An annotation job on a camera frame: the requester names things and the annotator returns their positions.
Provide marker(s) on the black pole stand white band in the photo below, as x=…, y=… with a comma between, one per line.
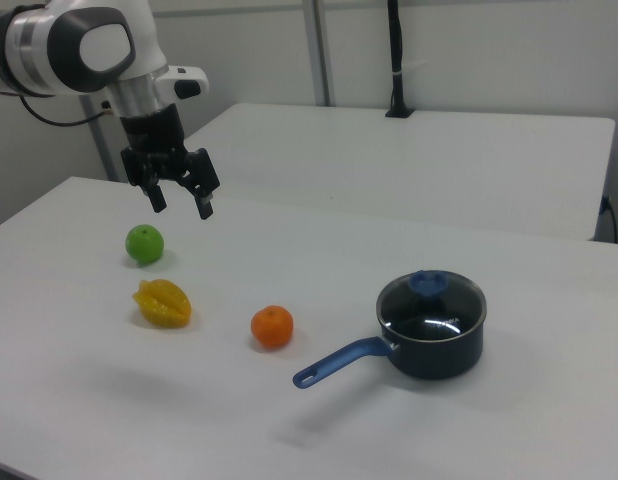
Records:
x=398, y=60

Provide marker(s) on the green toy apple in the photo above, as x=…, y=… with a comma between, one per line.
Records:
x=145, y=243

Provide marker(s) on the grey metal partition post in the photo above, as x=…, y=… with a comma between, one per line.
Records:
x=321, y=50

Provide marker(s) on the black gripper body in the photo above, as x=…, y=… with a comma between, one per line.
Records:
x=151, y=132

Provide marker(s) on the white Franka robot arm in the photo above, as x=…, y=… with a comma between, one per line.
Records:
x=64, y=40

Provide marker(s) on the orange toy tangerine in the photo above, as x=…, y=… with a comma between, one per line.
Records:
x=272, y=326

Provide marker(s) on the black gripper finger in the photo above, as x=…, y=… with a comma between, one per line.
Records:
x=205, y=175
x=151, y=187

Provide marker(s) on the yellow toy starfruit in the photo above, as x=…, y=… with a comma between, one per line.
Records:
x=162, y=303

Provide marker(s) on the glass lid with blue knob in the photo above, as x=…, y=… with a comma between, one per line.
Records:
x=431, y=305

